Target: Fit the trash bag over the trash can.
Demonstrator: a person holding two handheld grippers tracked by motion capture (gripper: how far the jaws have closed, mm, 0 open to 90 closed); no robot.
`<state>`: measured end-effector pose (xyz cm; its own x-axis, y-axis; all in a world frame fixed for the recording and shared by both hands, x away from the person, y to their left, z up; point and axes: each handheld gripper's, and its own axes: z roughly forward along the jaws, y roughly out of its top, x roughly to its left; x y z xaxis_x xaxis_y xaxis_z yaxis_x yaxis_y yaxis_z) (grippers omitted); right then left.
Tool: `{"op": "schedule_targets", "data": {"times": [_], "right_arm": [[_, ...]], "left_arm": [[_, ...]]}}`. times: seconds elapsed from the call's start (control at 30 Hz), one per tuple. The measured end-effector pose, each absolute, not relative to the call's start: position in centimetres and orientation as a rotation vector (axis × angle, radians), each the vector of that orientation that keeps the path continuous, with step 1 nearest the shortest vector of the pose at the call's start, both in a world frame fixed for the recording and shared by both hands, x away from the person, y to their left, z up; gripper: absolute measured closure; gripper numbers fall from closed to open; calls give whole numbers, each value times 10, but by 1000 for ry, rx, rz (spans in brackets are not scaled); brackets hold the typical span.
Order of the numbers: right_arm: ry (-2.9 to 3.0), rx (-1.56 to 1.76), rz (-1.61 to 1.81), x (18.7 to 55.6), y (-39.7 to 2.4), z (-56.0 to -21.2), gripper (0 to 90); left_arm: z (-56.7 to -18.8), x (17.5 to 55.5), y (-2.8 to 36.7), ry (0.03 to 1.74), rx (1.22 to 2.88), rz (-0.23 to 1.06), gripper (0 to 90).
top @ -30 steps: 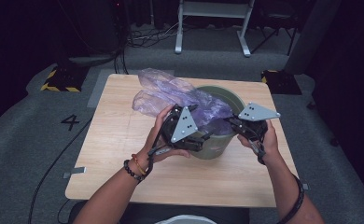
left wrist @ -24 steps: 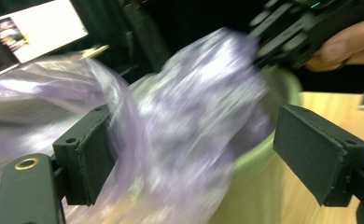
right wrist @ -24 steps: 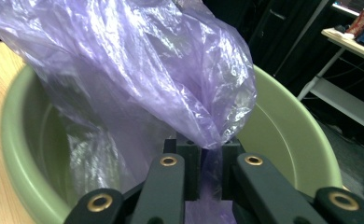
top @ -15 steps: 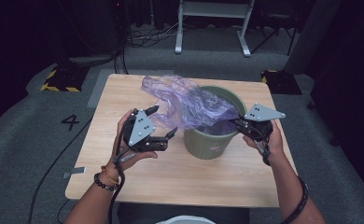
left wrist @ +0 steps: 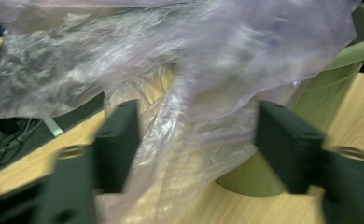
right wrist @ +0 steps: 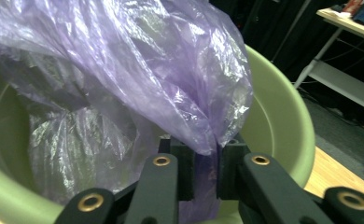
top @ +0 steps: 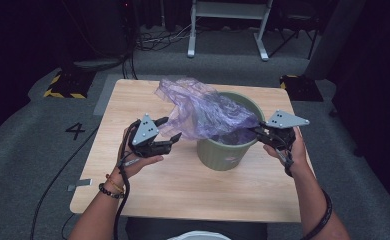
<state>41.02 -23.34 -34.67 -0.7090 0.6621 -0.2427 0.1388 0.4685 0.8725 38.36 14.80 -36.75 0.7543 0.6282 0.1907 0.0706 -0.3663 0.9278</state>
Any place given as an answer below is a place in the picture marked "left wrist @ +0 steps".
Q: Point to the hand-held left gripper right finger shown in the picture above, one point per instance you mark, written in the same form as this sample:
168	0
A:
289	146

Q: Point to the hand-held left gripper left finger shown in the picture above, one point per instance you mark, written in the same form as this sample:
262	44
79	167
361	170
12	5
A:
118	149

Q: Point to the green plastic bin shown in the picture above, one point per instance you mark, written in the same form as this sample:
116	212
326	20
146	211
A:
320	99

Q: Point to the purple plastic bag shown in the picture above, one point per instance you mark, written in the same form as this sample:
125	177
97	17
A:
170	46

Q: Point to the pale grey strip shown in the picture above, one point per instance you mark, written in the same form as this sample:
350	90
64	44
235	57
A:
53	127

